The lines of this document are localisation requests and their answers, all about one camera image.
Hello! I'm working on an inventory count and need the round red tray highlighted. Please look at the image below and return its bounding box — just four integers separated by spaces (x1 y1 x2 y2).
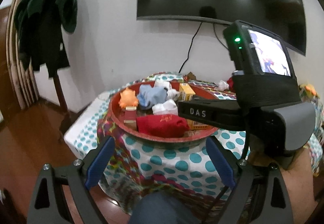
108 80 219 150

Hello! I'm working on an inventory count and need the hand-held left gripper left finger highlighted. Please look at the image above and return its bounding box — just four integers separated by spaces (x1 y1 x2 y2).
27 135 115 224

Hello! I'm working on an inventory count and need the small red rolled sock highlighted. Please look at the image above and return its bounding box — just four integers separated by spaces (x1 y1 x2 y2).
226 77 237 93

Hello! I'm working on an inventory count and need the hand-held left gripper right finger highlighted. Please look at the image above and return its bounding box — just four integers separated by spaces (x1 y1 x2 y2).
206 136 294 224

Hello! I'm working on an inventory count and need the person's leg in jeans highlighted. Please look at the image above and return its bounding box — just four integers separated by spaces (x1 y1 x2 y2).
129 191 199 224

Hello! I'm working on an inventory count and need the large white sock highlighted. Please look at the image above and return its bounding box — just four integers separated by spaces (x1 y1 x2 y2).
152 99 178 115

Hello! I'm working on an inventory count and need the blue sock with dark cuff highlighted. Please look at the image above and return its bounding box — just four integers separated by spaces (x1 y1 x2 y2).
137 84 155 110

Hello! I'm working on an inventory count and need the wooden coat rack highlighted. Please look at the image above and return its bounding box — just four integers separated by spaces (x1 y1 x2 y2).
52 69 72 143

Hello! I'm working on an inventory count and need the black television power cable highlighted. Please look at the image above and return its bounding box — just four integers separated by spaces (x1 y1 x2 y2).
178 21 203 74

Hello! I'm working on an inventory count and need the red rectangular box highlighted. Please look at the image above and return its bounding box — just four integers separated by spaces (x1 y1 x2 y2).
124 106 137 129

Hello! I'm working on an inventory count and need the orange toy pig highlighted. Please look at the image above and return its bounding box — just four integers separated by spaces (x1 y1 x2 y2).
119 87 140 110

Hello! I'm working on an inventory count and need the white sock with grey trim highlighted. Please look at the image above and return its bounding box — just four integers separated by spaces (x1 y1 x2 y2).
166 88 181 100

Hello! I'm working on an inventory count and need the person's right forearm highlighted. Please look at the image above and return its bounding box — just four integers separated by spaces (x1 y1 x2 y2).
281 147 321 224

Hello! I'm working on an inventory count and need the beige ribbed door frame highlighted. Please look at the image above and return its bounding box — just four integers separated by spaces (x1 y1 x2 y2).
5 0 39 110

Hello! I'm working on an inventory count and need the black television signal cable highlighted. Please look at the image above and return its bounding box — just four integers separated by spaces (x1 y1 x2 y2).
213 23 229 48

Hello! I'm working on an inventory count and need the dark green garment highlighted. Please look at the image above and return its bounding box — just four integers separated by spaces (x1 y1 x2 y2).
14 0 78 79

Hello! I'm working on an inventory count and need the yellow carton box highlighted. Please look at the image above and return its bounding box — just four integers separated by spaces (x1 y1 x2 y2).
178 83 214 131

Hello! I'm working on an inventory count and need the large red sock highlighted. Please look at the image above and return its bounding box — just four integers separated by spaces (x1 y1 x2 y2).
137 115 190 138

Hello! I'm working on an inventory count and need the polka dot tablecloth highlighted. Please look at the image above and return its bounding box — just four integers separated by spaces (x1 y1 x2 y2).
63 71 323 214

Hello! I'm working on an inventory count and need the yellow plush toy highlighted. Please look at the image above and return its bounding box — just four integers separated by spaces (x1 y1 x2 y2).
300 83 319 99

